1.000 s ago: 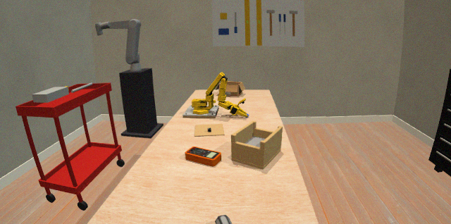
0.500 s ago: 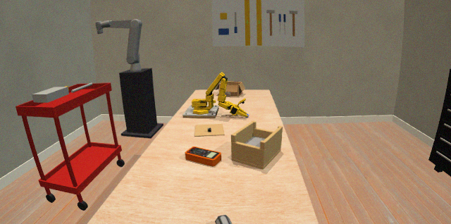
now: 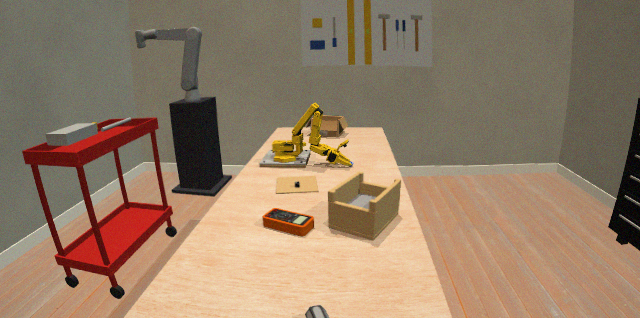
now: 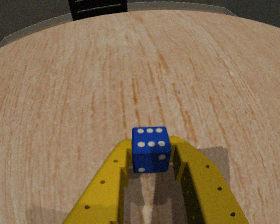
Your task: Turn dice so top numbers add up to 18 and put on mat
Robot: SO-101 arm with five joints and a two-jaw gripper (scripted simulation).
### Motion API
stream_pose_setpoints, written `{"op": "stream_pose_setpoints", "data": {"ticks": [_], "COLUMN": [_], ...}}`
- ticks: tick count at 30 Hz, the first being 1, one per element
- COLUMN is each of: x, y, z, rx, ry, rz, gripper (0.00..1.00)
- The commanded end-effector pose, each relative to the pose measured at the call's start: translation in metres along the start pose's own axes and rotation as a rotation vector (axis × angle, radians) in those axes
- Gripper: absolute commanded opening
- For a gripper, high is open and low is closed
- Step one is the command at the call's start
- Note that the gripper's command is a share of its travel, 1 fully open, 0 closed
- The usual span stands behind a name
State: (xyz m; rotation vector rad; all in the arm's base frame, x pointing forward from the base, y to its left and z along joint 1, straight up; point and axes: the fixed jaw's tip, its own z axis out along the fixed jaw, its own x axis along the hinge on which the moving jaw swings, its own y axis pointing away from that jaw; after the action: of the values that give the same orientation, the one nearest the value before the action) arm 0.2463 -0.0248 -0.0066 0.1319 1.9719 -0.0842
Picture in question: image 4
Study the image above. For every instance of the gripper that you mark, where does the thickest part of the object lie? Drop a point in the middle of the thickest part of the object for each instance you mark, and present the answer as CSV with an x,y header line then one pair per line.
x,y
207,197

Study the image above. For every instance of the blue die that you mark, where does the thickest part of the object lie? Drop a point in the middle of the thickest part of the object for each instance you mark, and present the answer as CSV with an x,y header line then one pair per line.
x,y
151,150

